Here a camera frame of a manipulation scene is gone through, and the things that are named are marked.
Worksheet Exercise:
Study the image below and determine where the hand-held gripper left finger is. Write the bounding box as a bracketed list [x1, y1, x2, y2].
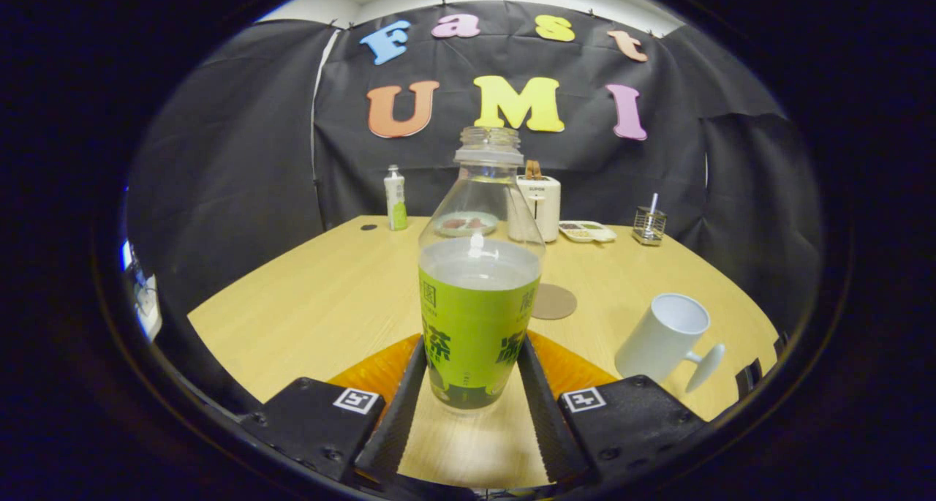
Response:
[241, 334, 427, 486]

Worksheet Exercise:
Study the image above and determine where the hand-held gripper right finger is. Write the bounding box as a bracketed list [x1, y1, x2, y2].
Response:
[518, 331, 709, 486]

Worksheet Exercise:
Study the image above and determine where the green label juice bottle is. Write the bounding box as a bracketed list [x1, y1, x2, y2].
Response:
[418, 126, 546, 414]

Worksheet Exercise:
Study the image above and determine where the brown round coaster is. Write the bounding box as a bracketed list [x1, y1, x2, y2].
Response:
[531, 283, 578, 320]

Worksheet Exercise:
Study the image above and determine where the white cup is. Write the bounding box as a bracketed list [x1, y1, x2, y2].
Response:
[614, 293, 726, 394]

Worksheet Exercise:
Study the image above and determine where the small white green bottle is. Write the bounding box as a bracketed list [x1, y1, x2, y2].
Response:
[384, 165, 409, 232]

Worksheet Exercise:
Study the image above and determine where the wooden table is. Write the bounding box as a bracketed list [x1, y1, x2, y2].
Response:
[187, 216, 780, 489]

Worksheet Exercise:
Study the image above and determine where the white divided dish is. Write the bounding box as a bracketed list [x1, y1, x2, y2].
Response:
[559, 220, 617, 244]

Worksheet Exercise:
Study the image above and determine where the pale green plate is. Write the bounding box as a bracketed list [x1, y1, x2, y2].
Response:
[434, 211, 499, 238]

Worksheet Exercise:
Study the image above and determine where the black object at table edge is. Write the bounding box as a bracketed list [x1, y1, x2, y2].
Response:
[735, 331, 792, 399]

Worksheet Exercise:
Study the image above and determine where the white toaster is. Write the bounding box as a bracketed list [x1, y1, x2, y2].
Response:
[507, 175, 562, 243]

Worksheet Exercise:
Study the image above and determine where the white side table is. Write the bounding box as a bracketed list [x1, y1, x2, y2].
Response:
[130, 267, 163, 342]

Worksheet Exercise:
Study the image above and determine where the black backdrop cloth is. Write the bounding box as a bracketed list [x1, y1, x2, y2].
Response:
[124, 0, 823, 334]

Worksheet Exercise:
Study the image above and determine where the metal wire holder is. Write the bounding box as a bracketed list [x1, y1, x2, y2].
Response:
[633, 206, 667, 246]

